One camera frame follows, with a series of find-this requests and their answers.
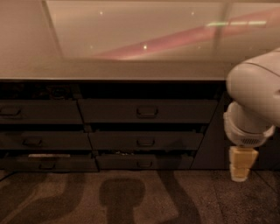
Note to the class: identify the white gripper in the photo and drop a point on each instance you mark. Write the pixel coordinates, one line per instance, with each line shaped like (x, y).
(247, 136)

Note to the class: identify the grey drawer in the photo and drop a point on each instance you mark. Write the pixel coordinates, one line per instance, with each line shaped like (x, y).
(145, 140)
(44, 140)
(39, 112)
(146, 111)
(56, 163)
(144, 162)

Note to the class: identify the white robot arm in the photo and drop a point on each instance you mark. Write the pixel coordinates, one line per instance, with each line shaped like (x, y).
(255, 85)

